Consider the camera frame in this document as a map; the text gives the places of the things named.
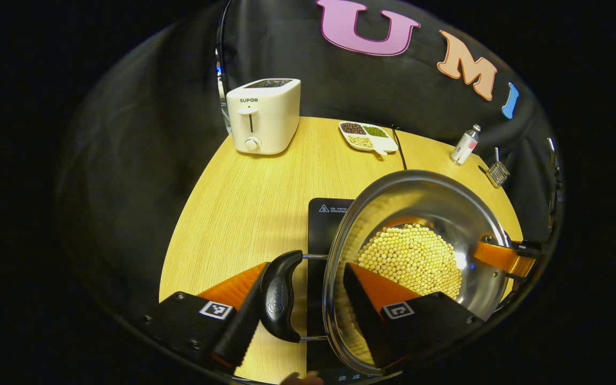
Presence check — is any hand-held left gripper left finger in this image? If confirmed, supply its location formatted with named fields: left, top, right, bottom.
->
left=140, top=261, right=271, bottom=374

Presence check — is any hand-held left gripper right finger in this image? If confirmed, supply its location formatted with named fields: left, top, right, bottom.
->
left=343, top=262, right=485, bottom=372

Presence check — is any black induction cooktop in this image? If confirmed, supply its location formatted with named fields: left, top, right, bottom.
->
left=306, top=197, right=389, bottom=384

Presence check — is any stainless steel pot black handle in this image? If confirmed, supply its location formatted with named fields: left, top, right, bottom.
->
left=259, top=170, right=513, bottom=376

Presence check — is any pile of yellow soybeans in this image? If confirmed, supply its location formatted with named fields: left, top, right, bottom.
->
left=340, top=224, right=463, bottom=364

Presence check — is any clear bottle with pink label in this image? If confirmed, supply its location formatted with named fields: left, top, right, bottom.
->
left=450, top=124, right=482, bottom=165

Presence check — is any white divided tray of beans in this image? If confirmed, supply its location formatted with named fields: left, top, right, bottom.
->
left=338, top=121, right=399, bottom=157

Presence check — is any white toaster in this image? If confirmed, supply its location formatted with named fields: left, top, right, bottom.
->
left=226, top=78, right=302, bottom=156

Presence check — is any wire mesh holder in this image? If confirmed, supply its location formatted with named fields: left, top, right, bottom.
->
left=486, top=160, right=511, bottom=188

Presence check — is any black power cable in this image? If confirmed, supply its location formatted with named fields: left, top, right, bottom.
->
left=391, top=125, right=408, bottom=171

